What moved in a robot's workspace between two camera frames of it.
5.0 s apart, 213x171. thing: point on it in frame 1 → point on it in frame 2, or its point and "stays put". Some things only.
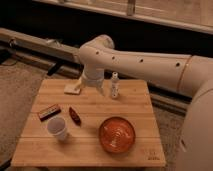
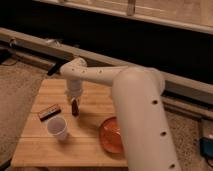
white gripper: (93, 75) → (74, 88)
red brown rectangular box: (49, 113) stays put
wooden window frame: (194, 14) stays put
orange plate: (117, 134) stays put
